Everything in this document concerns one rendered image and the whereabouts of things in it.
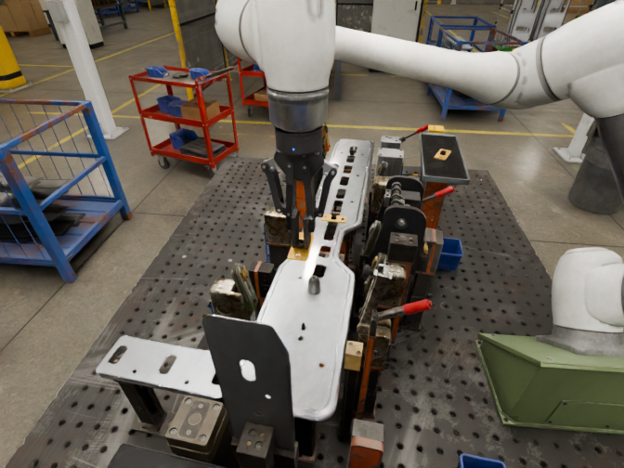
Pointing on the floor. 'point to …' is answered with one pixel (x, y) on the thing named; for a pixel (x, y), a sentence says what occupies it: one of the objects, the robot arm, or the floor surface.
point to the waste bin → (595, 178)
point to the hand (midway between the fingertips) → (301, 229)
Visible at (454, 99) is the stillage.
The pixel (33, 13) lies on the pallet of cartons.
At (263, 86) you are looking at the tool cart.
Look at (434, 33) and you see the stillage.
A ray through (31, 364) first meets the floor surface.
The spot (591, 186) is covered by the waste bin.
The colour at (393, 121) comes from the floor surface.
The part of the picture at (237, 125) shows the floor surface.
